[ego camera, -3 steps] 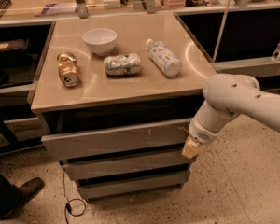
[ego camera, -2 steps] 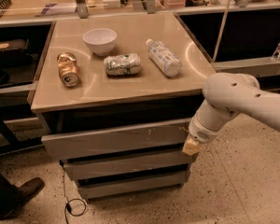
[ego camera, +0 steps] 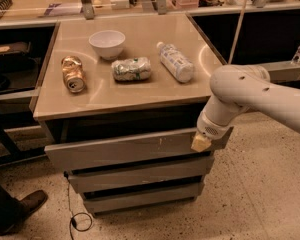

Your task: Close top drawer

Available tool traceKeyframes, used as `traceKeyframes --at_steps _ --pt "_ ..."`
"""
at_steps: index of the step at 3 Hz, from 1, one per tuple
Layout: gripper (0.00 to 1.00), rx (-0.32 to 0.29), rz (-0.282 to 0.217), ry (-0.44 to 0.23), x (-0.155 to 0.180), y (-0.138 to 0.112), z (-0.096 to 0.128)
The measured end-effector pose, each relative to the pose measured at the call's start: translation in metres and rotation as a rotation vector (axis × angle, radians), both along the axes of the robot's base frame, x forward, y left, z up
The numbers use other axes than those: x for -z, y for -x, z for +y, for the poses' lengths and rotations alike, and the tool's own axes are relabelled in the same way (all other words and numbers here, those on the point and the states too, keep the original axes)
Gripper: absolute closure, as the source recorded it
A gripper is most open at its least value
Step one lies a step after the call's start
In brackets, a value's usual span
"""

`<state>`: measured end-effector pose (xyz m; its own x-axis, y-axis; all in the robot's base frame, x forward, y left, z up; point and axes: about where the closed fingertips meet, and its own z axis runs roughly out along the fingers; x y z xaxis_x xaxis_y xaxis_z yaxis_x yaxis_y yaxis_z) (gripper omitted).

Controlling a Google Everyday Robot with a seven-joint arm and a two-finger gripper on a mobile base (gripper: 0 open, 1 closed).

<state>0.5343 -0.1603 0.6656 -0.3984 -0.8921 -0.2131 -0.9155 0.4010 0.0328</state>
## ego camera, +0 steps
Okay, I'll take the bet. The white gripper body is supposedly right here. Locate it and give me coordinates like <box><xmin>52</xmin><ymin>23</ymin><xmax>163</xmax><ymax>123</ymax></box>
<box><xmin>197</xmin><ymin>112</ymin><xmax>233</xmax><ymax>140</ymax></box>

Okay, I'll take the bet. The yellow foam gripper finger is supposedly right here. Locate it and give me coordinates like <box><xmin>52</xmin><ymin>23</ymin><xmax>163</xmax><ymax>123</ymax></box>
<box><xmin>191</xmin><ymin>132</ymin><xmax>211</xmax><ymax>152</ymax></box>

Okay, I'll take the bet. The grey top drawer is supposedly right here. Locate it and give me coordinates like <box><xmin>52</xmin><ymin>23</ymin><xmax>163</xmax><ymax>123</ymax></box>
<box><xmin>44</xmin><ymin>126</ymin><xmax>234</xmax><ymax>172</ymax></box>

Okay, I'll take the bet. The grey drawer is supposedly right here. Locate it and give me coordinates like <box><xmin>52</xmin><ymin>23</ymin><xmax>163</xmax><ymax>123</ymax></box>
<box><xmin>83</xmin><ymin>182</ymin><xmax>204</xmax><ymax>214</ymax></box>
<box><xmin>68</xmin><ymin>154</ymin><xmax>214</xmax><ymax>193</ymax></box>
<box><xmin>44</xmin><ymin>126</ymin><xmax>234</xmax><ymax>172</ymax></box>

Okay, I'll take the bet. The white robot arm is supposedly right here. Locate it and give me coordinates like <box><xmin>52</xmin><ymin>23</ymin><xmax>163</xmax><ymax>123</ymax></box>
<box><xmin>191</xmin><ymin>65</ymin><xmax>300</xmax><ymax>152</ymax></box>

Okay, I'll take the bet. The grey middle drawer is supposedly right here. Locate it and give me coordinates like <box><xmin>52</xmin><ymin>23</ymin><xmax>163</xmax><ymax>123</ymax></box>
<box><xmin>68</xmin><ymin>154</ymin><xmax>214</xmax><ymax>193</ymax></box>

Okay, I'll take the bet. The grey drawer cabinet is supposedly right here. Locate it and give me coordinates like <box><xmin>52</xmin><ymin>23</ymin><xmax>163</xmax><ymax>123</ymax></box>
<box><xmin>33</xmin><ymin>14</ymin><xmax>226</xmax><ymax>215</ymax></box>

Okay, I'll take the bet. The grey bottom drawer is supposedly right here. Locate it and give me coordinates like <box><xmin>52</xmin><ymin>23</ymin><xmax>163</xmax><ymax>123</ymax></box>
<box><xmin>83</xmin><ymin>182</ymin><xmax>204</xmax><ymax>214</ymax></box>

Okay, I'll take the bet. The clear plastic water bottle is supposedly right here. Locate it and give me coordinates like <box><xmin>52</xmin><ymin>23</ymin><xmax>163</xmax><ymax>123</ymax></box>
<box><xmin>157</xmin><ymin>42</ymin><xmax>195</xmax><ymax>83</ymax></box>

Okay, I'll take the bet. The crushed green white can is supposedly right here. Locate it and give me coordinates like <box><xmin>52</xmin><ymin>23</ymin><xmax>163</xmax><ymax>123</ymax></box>
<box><xmin>111</xmin><ymin>57</ymin><xmax>151</xmax><ymax>82</ymax></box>

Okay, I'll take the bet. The wooden stick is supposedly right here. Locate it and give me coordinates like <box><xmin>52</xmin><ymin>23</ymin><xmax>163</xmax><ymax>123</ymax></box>
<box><xmin>228</xmin><ymin>0</ymin><xmax>247</xmax><ymax>65</ymax></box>

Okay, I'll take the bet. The white bowl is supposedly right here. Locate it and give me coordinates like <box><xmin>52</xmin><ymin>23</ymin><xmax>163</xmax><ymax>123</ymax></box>
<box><xmin>88</xmin><ymin>30</ymin><xmax>126</xmax><ymax>60</ymax></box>

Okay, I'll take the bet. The crushed gold can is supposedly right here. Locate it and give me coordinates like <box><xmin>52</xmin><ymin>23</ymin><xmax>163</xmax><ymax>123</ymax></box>
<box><xmin>61</xmin><ymin>56</ymin><xmax>86</xmax><ymax>93</ymax></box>

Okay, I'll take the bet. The brown shoe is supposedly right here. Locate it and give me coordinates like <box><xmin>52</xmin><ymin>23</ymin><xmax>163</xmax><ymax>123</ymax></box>
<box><xmin>20</xmin><ymin>190</ymin><xmax>48</xmax><ymax>219</ymax></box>

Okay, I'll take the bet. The purple white paper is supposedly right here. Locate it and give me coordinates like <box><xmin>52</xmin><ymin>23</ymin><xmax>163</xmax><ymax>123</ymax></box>
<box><xmin>44</xmin><ymin>3</ymin><xmax>83</xmax><ymax>17</ymax></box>

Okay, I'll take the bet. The dark trouser leg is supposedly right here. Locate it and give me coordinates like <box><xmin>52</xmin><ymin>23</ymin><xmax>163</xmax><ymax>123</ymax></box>
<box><xmin>0</xmin><ymin>185</ymin><xmax>23</xmax><ymax>235</ymax></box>

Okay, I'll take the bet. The black cable on floor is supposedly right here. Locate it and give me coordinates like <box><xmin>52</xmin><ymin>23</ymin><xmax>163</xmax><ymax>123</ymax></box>
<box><xmin>63</xmin><ymin>172</ymin><xmax>94</xmax><ymax>240</ymax></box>

